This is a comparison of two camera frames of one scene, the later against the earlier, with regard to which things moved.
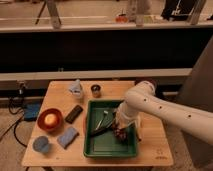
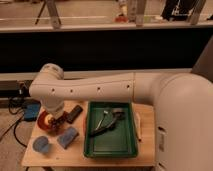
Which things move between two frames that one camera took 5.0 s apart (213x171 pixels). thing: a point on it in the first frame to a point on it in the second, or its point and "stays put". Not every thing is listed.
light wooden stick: [139, 126] stays put
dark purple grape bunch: [119, 132] to [56, 123]
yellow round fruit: [50, 119] stays put
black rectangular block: [74, 114] stays put
